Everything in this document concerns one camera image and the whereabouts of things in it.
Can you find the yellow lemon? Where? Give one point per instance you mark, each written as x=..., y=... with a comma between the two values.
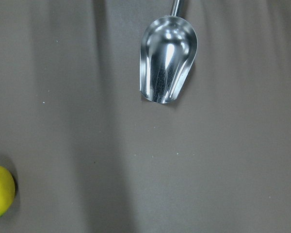
x=7, y=190

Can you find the metal scoop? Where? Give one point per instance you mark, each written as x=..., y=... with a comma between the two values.
x=167, y=52

